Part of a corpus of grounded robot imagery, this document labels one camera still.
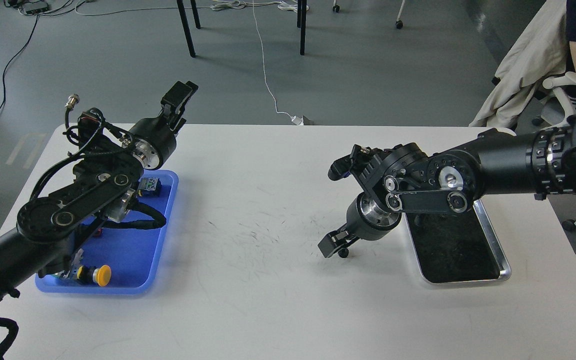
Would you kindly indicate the yellow push button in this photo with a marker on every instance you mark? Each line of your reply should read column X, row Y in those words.
column 91, row 275

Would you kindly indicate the silver metal tray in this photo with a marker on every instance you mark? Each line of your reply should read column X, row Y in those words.
column 458, row 250

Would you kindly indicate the black table leg left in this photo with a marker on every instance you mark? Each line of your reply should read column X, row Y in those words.
column 186, row 25

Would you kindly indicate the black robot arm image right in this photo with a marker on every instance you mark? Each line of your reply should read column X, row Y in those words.
column 405, row 180

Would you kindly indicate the black table leg right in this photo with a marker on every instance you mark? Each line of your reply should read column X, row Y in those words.
column 302, row 7

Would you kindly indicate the black robot arm image left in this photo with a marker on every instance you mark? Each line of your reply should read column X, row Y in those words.
column 92, row 188

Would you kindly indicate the blue plastic tray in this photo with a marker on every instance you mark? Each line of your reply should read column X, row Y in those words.
column 132, row 254

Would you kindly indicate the beige jacket on chair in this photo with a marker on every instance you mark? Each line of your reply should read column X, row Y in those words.
column 540, row 51

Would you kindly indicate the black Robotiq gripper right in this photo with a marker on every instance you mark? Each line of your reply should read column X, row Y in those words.
column 364, row 220

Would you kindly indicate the red emergency stop button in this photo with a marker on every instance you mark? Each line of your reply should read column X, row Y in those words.
column 149, row 187

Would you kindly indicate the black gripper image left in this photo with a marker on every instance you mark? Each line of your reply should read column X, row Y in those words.
column 154, row 137

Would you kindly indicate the black table leg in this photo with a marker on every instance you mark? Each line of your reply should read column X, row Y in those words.
column 302, row 7
column 186, row 25

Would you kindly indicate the small black gear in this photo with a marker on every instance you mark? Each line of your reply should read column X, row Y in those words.
column 343, row 253

